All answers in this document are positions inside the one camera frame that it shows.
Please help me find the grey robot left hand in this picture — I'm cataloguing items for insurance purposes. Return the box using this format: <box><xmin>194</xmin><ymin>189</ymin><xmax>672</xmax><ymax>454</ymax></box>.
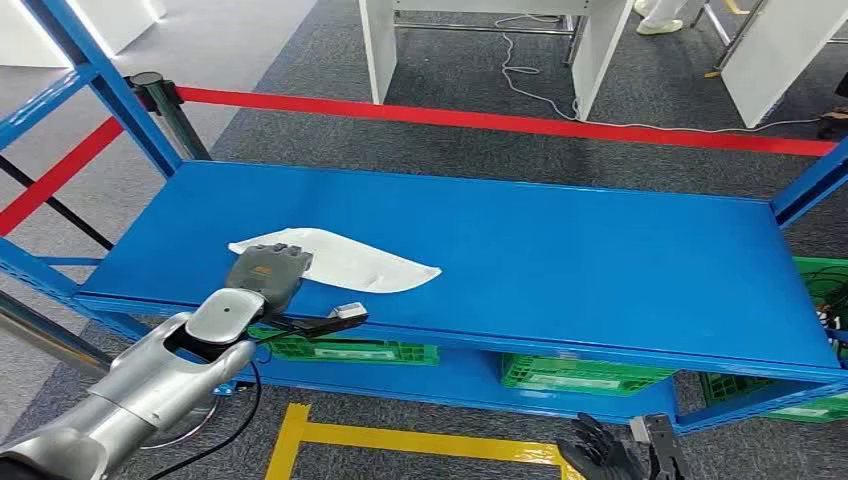
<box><xmin>225</xmin><ymin>243</ymin><xmax>315</xmax><ymax>317</ymax></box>

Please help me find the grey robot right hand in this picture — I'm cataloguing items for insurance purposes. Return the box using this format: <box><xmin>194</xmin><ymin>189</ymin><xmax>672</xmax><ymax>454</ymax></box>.
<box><xmin>555</xmin><ymin>412</ymin><xmax>654</xmax><ymax>480</ymax></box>

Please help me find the blue metal shelf rack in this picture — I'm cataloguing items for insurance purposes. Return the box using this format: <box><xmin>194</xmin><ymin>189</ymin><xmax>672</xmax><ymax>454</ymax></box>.
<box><xmin>0</xmin><ymin>0</ymin><xmax>848</xmax><ymax>439</ymax></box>

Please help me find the black barrier belt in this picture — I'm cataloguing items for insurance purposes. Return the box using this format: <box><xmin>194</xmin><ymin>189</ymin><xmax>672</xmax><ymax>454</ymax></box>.
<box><xmin>0</xmin><ymin>154</ymin><xmax>116</xmax><ymax>252</ymax></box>

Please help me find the short red barrier belt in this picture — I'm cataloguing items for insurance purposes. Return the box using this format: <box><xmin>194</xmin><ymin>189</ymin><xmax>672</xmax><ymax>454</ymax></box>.
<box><xmin>0</xmin><ymin>117</ymin><xmax>125</xmax><ymax>237</ymax></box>

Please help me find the long red barrier belt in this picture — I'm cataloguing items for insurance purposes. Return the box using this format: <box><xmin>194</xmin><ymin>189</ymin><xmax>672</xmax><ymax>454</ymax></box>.
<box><xmin>175</xmin><ymin>86</ymin><xmax>837</xmax><ymax>158</ymax></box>

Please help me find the white lit display platform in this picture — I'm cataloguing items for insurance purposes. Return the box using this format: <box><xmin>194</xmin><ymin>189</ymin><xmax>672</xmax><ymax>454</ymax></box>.
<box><xmin>0</xmin><ymin>0</ymin><xmax>168</xmax><ymax>69</ymax></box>

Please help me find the black device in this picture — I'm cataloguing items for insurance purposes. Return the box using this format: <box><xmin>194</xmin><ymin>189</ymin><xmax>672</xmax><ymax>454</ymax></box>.
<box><xmin>816</xmin><ymin>71</ymin><xmax>848</xmax><ymax>142</ymax></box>

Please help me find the person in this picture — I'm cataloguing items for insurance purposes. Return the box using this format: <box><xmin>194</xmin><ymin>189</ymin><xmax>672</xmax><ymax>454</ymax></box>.
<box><xmin>632</xmin><ymin>0</ymin><xmax>707</xmax><ymax>36</ymax></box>

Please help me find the white panel table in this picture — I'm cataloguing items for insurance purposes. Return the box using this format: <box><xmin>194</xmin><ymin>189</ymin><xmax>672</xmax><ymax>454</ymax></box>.
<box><xmin>688</xmin><ymin>0</ymin><xmax>848</xmax><ymax>130</ymax></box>

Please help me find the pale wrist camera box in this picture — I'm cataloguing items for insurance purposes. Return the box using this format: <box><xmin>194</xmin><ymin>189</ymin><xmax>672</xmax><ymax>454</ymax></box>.
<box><xmin>329</xmin><ymin>301</ymin><xmax>370</xmax><ymax>324</ymax></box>

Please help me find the dark-capped stanchion post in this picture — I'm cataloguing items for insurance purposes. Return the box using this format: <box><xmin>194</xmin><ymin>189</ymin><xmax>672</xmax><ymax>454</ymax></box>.
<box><xmin>127</xmin><ymin>71</ymin><xmax>213</xmax><ymax>162</ymax></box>

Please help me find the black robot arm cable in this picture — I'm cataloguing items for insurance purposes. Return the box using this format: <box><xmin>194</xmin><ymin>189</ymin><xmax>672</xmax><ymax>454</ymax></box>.
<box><xmin>145</xmin><ymin>360</ymin><xmax>264</xmax><ymax>480</ymax></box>

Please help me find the white floor cable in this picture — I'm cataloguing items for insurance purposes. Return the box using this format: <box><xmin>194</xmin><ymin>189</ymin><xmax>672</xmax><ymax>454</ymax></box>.
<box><xmin>493</xmin><ymin>13</ymin><xmax>826</xmax><ymax>135</ymax></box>

